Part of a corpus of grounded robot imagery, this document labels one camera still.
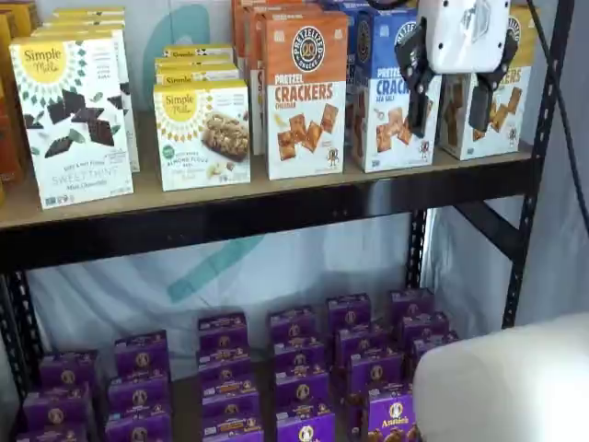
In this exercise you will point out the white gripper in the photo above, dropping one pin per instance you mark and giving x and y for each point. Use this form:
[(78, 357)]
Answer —
[(465, 37)]

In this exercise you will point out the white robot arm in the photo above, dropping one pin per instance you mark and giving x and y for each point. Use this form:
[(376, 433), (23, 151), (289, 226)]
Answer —
[(506, 382)]

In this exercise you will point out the gold pretzel crackers box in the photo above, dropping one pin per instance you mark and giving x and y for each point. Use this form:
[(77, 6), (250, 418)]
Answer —
[(515, 133)]

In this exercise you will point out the orange pretzel crackers box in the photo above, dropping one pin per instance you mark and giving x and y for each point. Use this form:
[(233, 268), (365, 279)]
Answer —
[(237, 27), (303, 138), (248, 46)]

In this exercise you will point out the black metal shelf rack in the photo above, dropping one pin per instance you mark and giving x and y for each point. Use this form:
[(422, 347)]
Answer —
[(276, 216)]

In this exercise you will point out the purple Annie's snack box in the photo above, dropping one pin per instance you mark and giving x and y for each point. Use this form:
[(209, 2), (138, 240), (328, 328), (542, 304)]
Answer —
[(299, 355), (232, 430), (57, 407), (138, 395), (412, 306), (138, 429), (228, 386), (423, 329), (304, 426), (293, 324), (391, 421), (225, 366), (302, 387), (50, 435), (142, 353), (361, 344), (349, 313), (223, 333), (430, 350), (376, 375), (69, 370), (230, 406)]

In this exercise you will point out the almond flour bars box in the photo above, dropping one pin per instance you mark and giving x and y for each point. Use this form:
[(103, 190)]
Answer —
[(202, 138), (198, 51), (198, 64), (193, 76)]

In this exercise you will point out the wooden shelf board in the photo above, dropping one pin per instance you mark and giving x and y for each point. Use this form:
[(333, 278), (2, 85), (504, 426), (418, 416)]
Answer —
[(147, 198)]

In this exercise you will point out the orange yellow snack box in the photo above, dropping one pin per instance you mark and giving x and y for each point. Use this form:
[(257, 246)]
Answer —
[(9, 115), (23, 14)]

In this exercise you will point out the purple Annie's snack boxes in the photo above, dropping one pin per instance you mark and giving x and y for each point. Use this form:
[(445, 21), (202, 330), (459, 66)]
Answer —
[(185, 410)]

